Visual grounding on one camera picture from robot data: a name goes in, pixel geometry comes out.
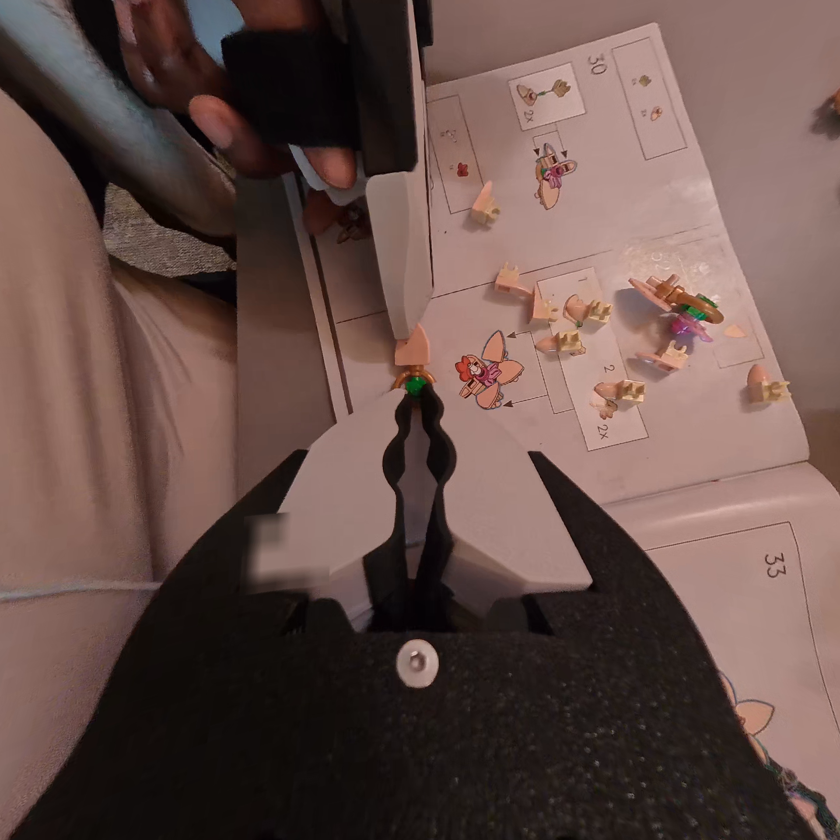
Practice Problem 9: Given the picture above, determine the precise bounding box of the partly built brick flower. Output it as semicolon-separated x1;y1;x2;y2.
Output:
626;272;726;375

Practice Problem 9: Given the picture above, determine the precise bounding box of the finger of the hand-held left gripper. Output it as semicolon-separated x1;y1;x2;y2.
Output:
363;46;435;343

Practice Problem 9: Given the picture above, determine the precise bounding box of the white earphone cable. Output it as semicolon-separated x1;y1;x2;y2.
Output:
0;581;161;601

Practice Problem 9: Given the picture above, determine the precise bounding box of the open building instruction booklet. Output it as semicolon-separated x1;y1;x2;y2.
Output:
282;23;840;840

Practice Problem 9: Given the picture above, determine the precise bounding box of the grey desk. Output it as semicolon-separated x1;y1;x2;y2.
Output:
236;0;840;506

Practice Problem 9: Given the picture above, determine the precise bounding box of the person's left forearm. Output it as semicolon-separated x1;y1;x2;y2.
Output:
0;0;238;238

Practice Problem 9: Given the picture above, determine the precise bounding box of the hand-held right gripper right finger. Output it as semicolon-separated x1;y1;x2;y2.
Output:
415;386;595;616

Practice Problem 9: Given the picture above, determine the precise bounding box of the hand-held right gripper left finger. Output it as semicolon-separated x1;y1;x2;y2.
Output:
249;392;411;601

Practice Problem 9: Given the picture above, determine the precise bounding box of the gold ring with peach petal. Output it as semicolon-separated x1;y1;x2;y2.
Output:
392;323;436;395

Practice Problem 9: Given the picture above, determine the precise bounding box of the person's left hand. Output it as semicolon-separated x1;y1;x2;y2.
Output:
121;0;360;237

